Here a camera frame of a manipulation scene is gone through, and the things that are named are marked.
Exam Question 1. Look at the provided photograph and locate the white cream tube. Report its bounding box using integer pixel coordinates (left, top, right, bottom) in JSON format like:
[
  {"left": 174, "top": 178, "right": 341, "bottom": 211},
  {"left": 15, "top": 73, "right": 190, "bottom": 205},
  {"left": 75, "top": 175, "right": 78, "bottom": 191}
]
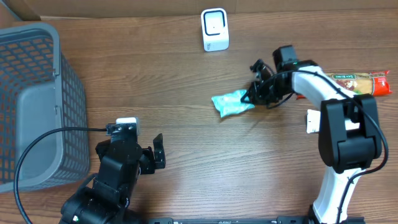
[{"left": 306, "top": 110, "right": 359, "bottom": 134}]

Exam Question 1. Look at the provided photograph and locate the white barcode scanner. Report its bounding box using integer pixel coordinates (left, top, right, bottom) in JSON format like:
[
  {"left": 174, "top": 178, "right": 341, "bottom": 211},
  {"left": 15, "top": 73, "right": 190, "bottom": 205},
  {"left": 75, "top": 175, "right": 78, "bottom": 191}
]
[{"left": 201, "top": 8, "right": 229, "bottom": 52}]

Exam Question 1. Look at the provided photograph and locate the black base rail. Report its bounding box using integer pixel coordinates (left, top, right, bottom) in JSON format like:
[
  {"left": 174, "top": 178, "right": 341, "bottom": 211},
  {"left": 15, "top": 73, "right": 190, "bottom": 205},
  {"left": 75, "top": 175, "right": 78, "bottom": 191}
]
[{"left": 146, "top": 216, "right": 318, "bottom": 224}]

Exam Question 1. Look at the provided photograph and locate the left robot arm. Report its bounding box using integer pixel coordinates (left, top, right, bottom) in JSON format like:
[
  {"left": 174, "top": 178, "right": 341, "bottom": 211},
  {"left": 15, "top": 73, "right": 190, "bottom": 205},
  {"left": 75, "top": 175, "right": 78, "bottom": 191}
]
[{"left": 60, "top": 133, "right": 165, "bottom": 224}]

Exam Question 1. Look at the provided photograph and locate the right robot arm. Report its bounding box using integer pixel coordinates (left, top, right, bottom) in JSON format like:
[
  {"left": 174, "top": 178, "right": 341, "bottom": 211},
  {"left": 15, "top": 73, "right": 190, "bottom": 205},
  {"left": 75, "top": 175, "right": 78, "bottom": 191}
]
[{"left": 241, "top": 58, "right": 388, "bottom": 223}]

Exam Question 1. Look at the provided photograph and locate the light blue wipes packet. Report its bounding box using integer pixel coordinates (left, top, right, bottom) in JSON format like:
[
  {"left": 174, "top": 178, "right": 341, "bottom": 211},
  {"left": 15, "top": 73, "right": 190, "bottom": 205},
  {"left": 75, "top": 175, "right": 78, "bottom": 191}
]
[{"left": 211, "top": 90, "right": 255, "bottom": 118}]

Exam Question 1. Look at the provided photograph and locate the grey plastic mesh basket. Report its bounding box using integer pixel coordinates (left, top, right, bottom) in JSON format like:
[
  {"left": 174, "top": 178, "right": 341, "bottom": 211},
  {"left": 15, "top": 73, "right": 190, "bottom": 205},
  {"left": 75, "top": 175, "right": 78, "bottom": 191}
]
[{"left": 1, "top": 23, "right": 90, "bottom": 192}]

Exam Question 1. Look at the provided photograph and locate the orange spaghetti packet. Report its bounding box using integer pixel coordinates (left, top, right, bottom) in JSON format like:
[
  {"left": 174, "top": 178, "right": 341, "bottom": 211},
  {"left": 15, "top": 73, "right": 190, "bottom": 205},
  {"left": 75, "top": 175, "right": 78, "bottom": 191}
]
[{"left": 295, "top": 70, "right": 393, "bottom": 100}]

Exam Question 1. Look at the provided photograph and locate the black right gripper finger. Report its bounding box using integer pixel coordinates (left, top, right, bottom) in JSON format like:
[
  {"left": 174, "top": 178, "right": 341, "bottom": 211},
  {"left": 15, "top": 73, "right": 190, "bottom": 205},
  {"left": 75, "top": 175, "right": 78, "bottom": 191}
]
[
  {"left": 249, "top": 59, "right": 271, "bottom": 82},
  {"left": 240, "top": 83, "right": 259, "bottom": 105}
]

